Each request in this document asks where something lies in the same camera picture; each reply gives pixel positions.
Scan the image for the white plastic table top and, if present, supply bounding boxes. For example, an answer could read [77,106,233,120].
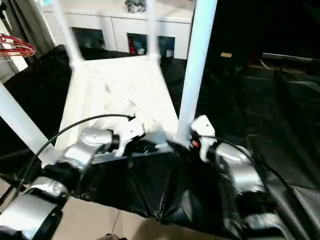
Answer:
[39,54,183,170]

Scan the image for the white plastic table leg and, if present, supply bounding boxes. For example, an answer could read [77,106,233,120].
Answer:
[52,0,85,71]
[0,81,60,167]
[174,0,218,146]
[146,0,161,62]

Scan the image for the black mat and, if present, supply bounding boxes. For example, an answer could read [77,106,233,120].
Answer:
[0,44,320,240]

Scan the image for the white cabinet with glass doors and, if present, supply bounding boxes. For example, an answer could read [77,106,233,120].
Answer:
[42,0,198,61]

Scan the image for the long dark bar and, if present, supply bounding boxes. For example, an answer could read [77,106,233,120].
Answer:
[261,52,320,66]

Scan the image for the clear bag of dark parts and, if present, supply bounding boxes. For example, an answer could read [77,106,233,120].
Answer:
[124,0,147,13]

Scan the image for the grey curtain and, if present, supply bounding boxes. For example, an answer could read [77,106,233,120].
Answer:
[7,0,57,56]

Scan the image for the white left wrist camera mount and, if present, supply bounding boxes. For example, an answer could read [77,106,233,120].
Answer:
[113,117,147,158]

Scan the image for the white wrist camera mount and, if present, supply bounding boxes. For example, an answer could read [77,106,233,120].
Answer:
[113,117,147,158]
[189,114,217,163]

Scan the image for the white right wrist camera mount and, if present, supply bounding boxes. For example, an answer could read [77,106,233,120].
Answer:
[189,114,217,163]

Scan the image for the black folding stand frame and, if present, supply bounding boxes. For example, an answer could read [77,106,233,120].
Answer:
[0,172,26,206]

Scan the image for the red wire clothes hangers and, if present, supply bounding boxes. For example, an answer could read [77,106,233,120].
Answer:
[0,33,37,60]

